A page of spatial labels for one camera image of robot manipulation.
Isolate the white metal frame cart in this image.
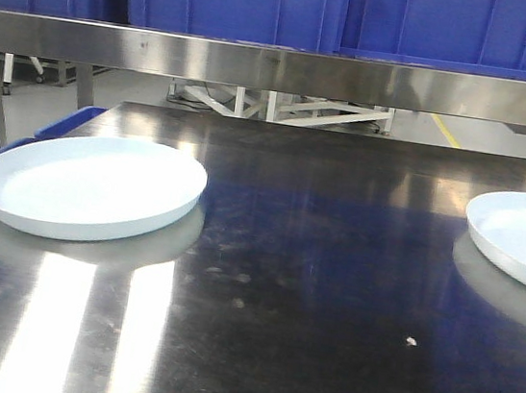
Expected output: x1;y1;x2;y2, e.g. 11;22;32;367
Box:
166;77;395;135

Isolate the stainless steel shelf rail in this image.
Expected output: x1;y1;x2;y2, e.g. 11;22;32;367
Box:
0;10;526;126

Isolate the right blue shelf crate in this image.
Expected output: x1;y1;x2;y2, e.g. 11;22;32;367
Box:
339;0;526;80

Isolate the middle blue shelf crate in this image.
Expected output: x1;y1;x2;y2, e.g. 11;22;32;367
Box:
128;0;349;54

